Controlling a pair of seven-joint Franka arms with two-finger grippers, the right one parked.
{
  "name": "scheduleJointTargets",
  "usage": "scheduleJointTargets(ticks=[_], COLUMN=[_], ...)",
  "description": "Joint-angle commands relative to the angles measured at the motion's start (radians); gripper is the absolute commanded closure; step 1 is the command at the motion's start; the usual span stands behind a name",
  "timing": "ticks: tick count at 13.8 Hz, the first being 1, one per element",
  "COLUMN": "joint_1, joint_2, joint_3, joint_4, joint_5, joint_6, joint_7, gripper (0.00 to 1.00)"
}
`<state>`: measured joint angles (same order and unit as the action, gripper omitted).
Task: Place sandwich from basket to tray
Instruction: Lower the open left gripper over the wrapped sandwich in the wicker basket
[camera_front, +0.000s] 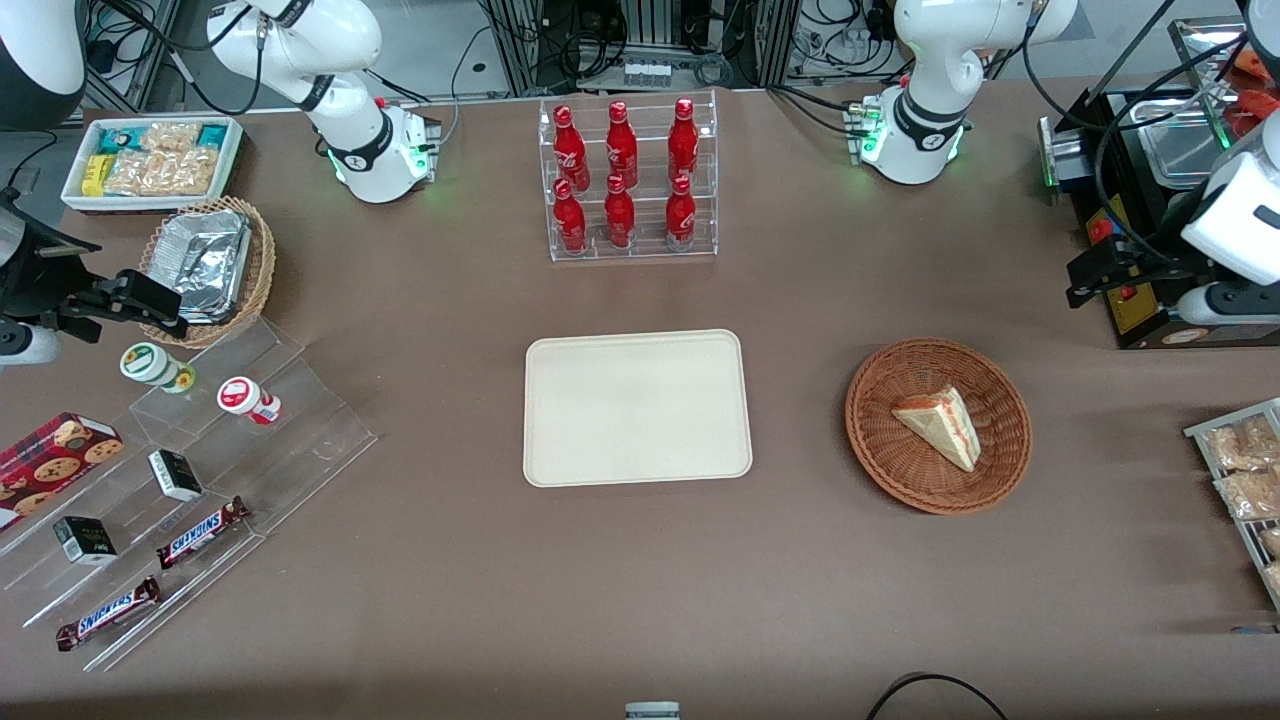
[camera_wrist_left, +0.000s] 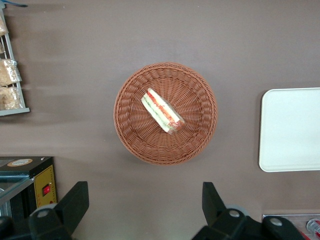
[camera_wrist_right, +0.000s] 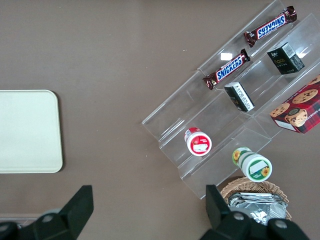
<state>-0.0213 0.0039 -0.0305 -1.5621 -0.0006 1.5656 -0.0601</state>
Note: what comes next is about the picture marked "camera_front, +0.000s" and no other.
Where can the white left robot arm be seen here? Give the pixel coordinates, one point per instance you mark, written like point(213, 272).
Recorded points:
point(920, 60)

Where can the triangular sandwich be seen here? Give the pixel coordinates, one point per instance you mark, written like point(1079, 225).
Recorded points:
point(940, 425)

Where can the tray of wrapped pastries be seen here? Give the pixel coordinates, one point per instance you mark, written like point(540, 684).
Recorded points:
point(1197, 431)

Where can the cream plastic tray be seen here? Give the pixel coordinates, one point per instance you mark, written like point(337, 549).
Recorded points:
point(635, 410)

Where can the red lid yogurt cup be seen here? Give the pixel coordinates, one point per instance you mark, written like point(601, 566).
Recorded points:
point(242, 397)

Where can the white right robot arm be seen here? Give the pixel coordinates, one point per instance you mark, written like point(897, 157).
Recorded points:
point(340, 60)

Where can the teal snack packet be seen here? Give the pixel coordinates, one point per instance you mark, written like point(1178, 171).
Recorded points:
point(212, 135)
point(120, 140)

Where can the Snickers chocolate bar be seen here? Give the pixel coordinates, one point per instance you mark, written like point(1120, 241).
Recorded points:
point(200, 533)
point(108, 613)

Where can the white rectangular snack bin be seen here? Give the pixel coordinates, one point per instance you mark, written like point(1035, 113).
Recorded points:
point(75, 195)

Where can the black hot food warmer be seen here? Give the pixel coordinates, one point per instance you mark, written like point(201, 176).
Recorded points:
point(1140, 315)

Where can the oval light wicker basket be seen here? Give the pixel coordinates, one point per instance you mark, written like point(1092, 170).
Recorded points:
point(262, 260)

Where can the small black box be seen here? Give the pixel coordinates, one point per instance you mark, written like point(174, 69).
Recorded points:
point(175, 476)
point(85, 541)

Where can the round brown wicker basket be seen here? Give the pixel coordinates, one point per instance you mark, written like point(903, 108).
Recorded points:
point(900, 470)

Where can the blue tape strip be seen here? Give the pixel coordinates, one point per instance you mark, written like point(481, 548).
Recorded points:
point(1255, 629)

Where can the red sausage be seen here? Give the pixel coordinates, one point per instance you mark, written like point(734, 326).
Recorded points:
point(1250, 115)
point(1260, 65)

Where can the aluminium frame rack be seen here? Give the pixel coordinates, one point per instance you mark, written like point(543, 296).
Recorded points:
point(640, 30)

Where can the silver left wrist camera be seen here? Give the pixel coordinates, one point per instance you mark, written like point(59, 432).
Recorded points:
point(1235, 305)

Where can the green lid yogurt cup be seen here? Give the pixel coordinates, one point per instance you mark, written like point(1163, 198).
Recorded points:
point(150, 364)

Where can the red cookie box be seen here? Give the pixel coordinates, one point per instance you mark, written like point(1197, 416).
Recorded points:
point(50, 462)

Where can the red cola bottle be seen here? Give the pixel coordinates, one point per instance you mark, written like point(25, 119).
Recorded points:
point(621, 148)
point(680, 218)
point(570, 222)
point(619, 218)
point(683, 142)
point(570, 150)

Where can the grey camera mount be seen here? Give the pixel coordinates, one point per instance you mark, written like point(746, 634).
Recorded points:
point(652, 711)

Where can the white power strip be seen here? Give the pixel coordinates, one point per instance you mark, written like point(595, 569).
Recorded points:
point(647, 74)

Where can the aluminium foil container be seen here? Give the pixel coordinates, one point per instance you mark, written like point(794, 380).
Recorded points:
point(205, 265)

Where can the clear cracker bag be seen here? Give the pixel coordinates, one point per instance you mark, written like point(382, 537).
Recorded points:
point(170, 137)
point(160, 173)

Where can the yellow snack packet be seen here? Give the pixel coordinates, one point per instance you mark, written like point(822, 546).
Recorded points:
point(96, 175)

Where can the clear bag of pastries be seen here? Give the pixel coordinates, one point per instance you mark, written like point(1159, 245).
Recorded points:
point(1274, 580)
point(1245, 445)
point(1272, 542)
point(1255, 495)

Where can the clear acrylic bottle rack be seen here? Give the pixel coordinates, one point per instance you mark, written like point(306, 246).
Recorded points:
point(650, 150)

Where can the stainless steel pan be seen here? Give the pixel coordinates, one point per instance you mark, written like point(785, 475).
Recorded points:
point(1180, 150)

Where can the clear acrylic stepped display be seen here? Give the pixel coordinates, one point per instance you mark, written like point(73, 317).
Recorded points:
point(300, 430)

